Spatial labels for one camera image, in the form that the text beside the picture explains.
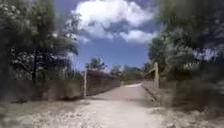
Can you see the wooden bridge railing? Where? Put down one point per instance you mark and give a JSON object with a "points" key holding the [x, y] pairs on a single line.
{"points": [[151, 80], [100, 81]]}

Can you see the dry grass verge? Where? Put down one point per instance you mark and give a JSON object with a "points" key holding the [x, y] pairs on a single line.
{"points": [[26, 113], [196, 118]]}

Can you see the large green tree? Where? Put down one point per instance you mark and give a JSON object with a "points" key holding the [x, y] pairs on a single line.
{"points": [[190, 46], [33, 43]]}

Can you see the row of distant trees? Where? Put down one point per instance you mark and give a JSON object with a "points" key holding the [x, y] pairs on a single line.
{"points": [[116, 70]]}

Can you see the pale gravel path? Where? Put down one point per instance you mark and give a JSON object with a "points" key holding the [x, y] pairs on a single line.
{"points": [[116, 113]]}

